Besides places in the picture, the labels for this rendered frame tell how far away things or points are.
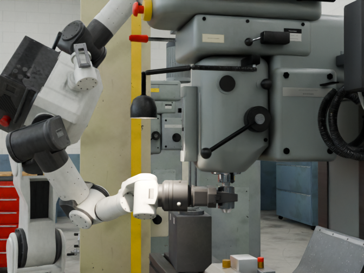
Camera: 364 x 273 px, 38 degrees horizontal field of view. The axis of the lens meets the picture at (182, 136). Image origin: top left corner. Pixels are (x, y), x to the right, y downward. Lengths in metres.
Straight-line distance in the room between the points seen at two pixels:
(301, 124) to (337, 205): 0.35
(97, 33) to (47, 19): 8.86
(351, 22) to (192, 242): 0.89
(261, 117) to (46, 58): 0.73
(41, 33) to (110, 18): 8.80
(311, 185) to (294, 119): 7.30
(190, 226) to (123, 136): 1.48
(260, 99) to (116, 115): 1.83
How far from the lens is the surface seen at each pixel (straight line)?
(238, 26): 1.44
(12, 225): 5.97
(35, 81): 1.68
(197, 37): 1.40
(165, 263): 1.95
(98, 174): 3.18
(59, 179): 1.62
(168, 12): 1.42
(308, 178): 8.81
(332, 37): 1.56
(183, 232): 1.79
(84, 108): 1.68
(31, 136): 1.57
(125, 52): 3.23
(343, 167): 1.67
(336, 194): 1.71
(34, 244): 1.98
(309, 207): 8.84
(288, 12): 1.49
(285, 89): 1.46
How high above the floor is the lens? 1.39
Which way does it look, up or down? 1 degrees up
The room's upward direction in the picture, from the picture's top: straight up
